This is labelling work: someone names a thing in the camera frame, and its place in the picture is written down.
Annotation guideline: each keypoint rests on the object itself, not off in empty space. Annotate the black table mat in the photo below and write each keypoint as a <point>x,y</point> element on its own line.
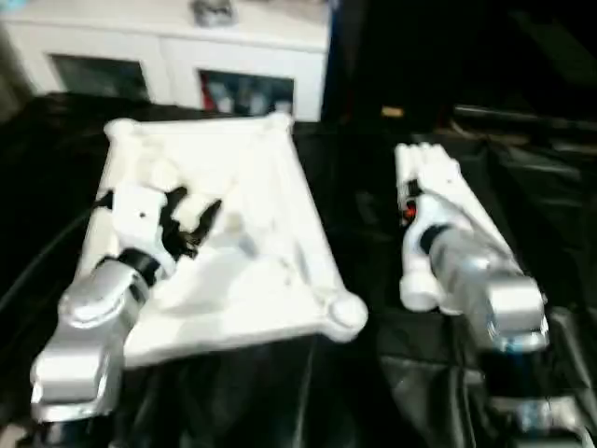
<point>280,396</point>

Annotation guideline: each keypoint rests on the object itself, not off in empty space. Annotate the white glass-door cabinet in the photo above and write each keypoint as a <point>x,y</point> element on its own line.
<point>140,37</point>

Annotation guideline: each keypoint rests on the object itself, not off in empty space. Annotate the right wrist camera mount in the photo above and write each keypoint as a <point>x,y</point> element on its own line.
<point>426,210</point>

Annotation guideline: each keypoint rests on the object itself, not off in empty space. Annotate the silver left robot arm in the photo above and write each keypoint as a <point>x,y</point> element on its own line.
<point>88,298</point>

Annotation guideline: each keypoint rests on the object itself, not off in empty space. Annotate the white plastic table top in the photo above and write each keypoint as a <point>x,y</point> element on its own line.
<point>242,186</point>

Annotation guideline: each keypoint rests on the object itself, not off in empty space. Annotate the dark long bar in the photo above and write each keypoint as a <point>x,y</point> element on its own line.
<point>522,116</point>

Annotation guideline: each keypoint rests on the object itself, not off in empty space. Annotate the dark bundle on cabinet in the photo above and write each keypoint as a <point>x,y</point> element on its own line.
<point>212,10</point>

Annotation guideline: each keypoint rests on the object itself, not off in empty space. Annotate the white plastic table leg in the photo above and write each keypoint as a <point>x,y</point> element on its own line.
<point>471,200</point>
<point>420,294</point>
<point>422,168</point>
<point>443,177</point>

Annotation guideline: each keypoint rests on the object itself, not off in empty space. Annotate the black box with tan label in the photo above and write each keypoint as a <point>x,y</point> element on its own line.
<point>396,56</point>

